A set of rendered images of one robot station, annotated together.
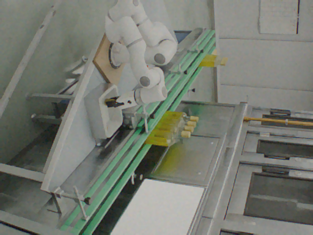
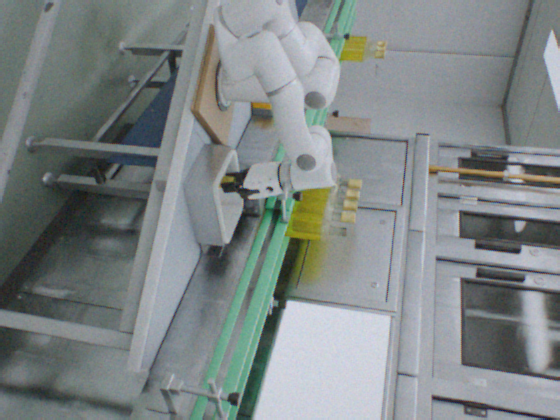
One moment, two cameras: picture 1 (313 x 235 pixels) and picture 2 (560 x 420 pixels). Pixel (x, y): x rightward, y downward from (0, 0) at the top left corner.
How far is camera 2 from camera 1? 0.46 m
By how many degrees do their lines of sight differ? 15
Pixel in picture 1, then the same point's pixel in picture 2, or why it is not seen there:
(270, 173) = (492, 280)
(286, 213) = (533, 360)
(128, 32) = (272, 67)
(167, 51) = (329, 87)
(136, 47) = (288, 97)
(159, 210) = (326, 364)
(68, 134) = (165, 259)
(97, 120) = (208, 218)
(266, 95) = (410, 64)
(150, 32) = (301, 52)
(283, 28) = not seen: outside the picture
